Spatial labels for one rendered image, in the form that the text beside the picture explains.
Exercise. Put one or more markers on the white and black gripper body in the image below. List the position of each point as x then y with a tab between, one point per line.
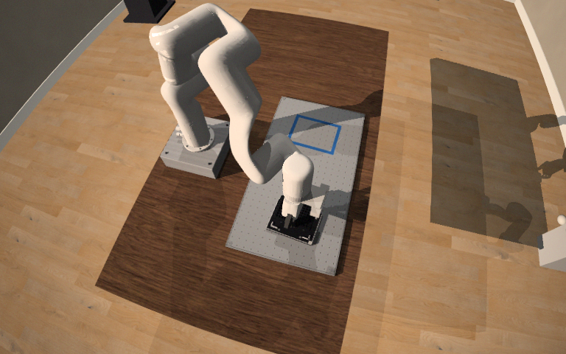
292	208

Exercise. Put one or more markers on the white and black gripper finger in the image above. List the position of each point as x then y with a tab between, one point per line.
288	222

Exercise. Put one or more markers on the blue tape outline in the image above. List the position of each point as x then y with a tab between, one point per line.
315	148

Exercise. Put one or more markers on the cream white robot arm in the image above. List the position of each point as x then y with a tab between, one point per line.
222	66

